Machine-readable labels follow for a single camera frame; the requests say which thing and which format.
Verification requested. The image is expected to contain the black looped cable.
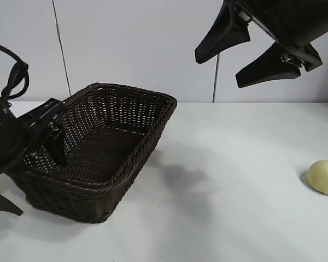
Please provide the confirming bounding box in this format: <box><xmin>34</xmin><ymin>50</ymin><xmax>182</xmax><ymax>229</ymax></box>
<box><xmin>0</xmin><ymin>40</ymin><xmax>30</xmax><ymax>106</ymax></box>

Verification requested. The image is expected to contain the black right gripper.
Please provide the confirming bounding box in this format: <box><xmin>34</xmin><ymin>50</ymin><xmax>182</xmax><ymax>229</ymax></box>
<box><xmin>194</xmin><ymin>0</ymin><xmax>328</xmax><ymax>89</ymax></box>

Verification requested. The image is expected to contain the pale yellow egg yolk pastry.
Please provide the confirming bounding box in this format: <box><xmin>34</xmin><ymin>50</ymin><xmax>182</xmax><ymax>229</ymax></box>
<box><xmin>306</xmin><ymin>159</ymin><xmax>328</xmax><ymax>197</ymax></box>

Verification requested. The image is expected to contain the dark brown wicker basket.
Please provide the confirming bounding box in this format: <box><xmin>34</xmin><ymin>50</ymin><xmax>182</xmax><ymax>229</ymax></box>
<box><xmin>9</xmin><ymin>82</ymin><xmax>178</xmax><ymax>224</ymax></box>

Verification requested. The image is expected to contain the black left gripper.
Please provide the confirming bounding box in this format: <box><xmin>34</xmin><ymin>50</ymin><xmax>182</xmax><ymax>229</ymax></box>
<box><xmin>0</xmin><ymin>97</ymin><xmax>68</xmax><ymax>217</ymax></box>

